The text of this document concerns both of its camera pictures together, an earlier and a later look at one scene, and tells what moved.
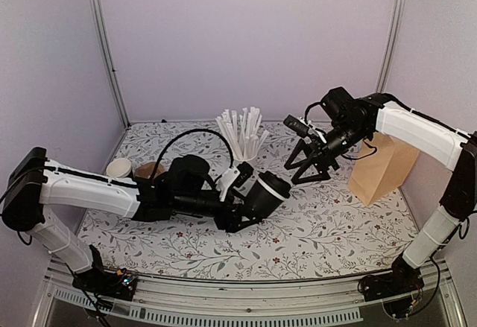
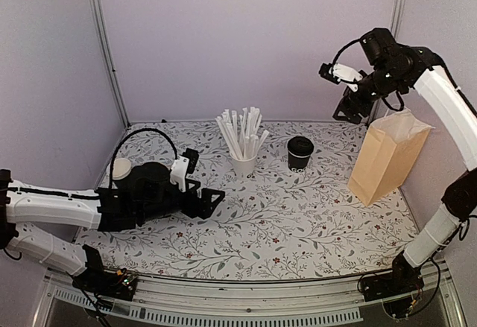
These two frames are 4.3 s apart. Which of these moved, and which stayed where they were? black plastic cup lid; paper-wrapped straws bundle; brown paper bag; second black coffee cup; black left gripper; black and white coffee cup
Moved: black left gripper; black plastic cup lid; black and white coffee cup
Stayed: second black coffee cup; brown paper bag; paper-wrapped straws bundle
